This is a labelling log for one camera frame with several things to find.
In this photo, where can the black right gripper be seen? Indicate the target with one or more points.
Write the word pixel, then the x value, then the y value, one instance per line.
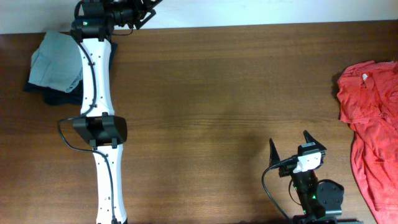
pixel 310 140

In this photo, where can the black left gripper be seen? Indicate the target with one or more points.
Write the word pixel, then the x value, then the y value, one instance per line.
pixel 148 6

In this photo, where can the light blue t-shirt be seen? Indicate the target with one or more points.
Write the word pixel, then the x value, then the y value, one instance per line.
pixel 56 64

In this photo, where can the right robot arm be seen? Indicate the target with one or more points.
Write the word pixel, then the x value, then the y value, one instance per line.
pixel 320 200

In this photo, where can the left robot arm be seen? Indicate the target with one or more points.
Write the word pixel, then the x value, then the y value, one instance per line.
pixel 97 124

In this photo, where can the red t-shirt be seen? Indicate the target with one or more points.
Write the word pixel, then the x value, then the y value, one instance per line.
pixel 368 104

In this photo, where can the folded dark navy garment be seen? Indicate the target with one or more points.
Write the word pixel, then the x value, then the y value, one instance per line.
pixel 55 97

